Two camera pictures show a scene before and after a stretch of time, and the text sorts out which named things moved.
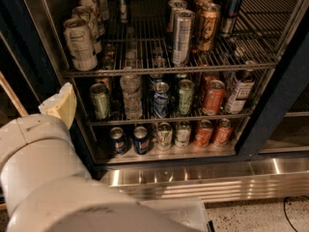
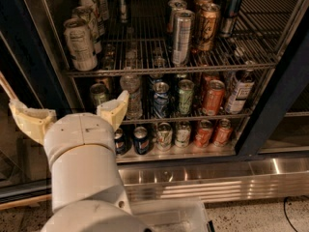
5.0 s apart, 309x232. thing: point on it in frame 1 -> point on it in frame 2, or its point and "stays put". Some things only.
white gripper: x=43 y=126 -> x=78 y=131
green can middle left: x=100 y=101 stays put
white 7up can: x=78 y=34 stays put
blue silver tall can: x=231 y=11 stays put
